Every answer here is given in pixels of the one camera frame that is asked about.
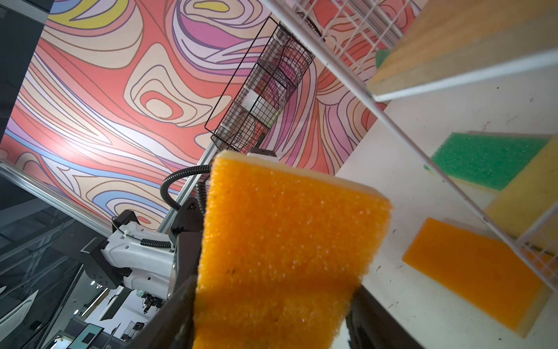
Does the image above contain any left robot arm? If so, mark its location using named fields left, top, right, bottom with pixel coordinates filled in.
left=80, top=164, right=212, bottom=302

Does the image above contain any orange sponge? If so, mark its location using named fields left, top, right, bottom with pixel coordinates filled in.
left=193, top=151, right=393, bottom=348
left=403, top=218, right=552, bottom=337

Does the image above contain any white wire wooden shelf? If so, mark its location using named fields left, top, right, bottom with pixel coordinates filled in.
left=261, top=0, right=558, bottom=293

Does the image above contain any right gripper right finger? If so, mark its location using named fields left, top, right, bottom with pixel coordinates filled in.
left=346, top=285, right=422, bottom=349

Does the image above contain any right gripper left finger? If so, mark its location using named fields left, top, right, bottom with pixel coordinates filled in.
left=126, top=276, right=198, bottom=349

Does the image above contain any black wire basket left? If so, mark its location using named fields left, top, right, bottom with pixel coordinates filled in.
left=205, top=17, right=315, bottom=154

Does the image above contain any yellow sponge green back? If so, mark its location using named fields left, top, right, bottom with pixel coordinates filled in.
left=485, top=136, right=557, bottom=238

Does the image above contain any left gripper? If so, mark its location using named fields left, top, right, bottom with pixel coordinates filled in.
left=167, top=147, right=280, bottom=302

